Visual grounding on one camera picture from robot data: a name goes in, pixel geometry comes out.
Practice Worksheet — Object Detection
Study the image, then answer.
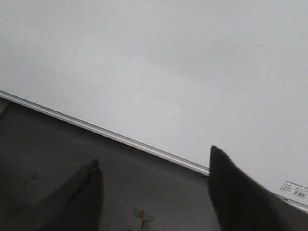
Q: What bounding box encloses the white barcode label sticker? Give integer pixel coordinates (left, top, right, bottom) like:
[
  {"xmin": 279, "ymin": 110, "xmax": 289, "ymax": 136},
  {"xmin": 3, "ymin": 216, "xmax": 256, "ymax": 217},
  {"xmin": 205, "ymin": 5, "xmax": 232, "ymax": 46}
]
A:
[{"xmin": 280, "ymin": 180, "xmax": 308, "ymax": 199}]

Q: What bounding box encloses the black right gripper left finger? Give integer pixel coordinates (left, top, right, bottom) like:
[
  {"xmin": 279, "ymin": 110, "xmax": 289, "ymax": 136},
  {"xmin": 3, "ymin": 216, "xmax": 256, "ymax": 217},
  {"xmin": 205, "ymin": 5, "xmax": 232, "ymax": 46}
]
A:
[{"xmin": 14, "ymin": 159, "xmax": 103, "ymax": 231}]

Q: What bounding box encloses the white whiteboard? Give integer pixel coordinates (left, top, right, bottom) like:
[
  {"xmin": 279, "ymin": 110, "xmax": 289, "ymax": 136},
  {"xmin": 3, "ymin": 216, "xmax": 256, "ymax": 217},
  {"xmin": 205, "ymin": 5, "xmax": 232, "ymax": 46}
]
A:
[{"xmin": 0, "ymin": 0, "xmax": 308, "ymax": 210}]

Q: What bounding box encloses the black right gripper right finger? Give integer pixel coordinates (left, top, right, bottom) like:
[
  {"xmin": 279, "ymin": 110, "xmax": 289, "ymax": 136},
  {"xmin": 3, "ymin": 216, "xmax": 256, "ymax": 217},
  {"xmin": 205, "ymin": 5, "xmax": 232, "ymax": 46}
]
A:
[{"xmin": 208, "ymin": 146, "xmax": 308, "ymax": 231}]

